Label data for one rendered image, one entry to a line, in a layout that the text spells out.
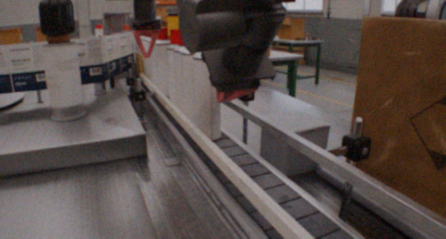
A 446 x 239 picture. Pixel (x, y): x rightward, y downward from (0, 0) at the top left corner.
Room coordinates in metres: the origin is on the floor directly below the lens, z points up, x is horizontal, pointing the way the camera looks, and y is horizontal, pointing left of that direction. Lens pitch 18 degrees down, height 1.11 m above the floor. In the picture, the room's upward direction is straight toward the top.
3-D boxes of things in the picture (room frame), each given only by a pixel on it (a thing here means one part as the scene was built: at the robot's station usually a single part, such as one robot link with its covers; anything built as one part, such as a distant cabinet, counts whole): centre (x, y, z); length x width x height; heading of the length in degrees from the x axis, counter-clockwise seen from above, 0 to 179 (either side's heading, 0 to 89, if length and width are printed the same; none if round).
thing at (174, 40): (0.72, 0.11, 0.98); 0.05 x 0.05 x 0.20
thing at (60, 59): (0.68, 0.40, 1.03); 0.09 x 0.09 x 0.30
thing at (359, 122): (0.32, -0.15, 0.91); 0.07 x 0.03 x 0.16; 114
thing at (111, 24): (1.22, 0.43, 1.01); 0.14 x 0.13 x 0.26; 24
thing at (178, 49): (0.67, 0.08, 0.98); 0.05 x 0.05 x 0.20
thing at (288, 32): (5.14, -1.13, 0.97); 0.43 x 0.42 x 0.37; 118
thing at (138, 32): (0.79, 0.21, 1.06); 0.07 x 0.07 x 0.09; 24
